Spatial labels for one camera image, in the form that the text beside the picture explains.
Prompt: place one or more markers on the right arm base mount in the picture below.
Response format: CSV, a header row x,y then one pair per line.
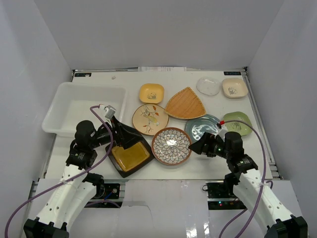
x,y
219,198

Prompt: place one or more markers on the clear glass small dish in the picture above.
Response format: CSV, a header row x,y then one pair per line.
x,y
208,86

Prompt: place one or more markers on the beige bird pattern plate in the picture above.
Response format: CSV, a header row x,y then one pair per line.
x,y
148,119

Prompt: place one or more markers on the woven bamboo triangular tray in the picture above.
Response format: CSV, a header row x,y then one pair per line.
x,y
185,105

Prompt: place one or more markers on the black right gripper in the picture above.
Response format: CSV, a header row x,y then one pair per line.
x,y
208,139

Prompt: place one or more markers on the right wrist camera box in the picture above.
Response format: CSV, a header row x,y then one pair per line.
x,y
221,126

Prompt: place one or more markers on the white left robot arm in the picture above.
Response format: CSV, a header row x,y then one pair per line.
x,y
78,185

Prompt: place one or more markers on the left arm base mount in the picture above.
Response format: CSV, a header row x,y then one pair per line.
x,y
107,191

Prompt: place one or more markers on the blue-grey round plate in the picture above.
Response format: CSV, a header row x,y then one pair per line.
x,y
195,128

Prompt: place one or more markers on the yellow square panda dish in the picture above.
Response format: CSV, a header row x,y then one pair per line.
x,y
151,93

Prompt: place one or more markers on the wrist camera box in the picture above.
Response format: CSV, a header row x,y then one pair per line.
x,y
107,112
221,126

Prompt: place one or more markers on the white plastic bin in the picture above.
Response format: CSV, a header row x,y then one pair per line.
x,y
72,102

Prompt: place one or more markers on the black square amber plate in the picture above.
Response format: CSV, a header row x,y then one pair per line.
x,y
129,161

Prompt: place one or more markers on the flower pattern round bowl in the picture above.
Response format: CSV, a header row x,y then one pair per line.
x,y
170,146

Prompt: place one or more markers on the cream square panda dish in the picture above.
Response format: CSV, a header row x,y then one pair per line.
x,y
234,88

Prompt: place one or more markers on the papers at table back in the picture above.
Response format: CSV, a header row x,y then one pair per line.
x,y
161,69

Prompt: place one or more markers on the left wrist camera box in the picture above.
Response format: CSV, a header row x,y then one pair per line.
x,y
107,112

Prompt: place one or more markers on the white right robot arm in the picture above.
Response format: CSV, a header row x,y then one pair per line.
x,y
245,182

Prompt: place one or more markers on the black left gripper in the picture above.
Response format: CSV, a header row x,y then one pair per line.
x,y
118,134

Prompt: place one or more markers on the green square panda dish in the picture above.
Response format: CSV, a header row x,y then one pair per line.
x,y
237,126

